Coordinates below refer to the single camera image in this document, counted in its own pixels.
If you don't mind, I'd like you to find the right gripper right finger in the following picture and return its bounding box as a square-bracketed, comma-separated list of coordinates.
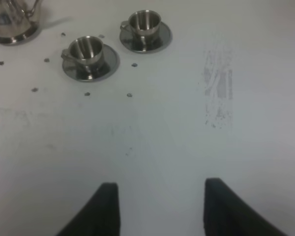
[203, 178, 285, 236]

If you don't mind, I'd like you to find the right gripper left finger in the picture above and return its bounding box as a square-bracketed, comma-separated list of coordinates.
[58, 183, 120, 236]

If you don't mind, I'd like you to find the stainless steel teapot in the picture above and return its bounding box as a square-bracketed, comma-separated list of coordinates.
[0, 0, 42, 45]

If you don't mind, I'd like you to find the near steel saucer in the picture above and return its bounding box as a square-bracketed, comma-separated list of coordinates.
[62, 44, 119, 83]

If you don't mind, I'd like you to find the steel saucer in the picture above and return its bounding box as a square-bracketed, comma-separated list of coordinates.
[62, 44, 119, 83]
[119, 22, 173, 54]

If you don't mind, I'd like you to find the near steel teacup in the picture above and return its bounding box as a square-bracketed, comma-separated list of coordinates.
[61, 36, 105, 68]

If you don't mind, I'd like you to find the steel teacup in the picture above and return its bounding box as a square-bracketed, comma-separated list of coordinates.
[120, 10, 162, 37]
[61, 36, 105, 68]

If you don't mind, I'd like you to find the far steel saucer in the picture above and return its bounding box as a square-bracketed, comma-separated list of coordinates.
[119, 22, 173, 54]

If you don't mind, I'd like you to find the far steel teacup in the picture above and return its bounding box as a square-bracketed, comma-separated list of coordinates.
[120, 10, 162, 37]

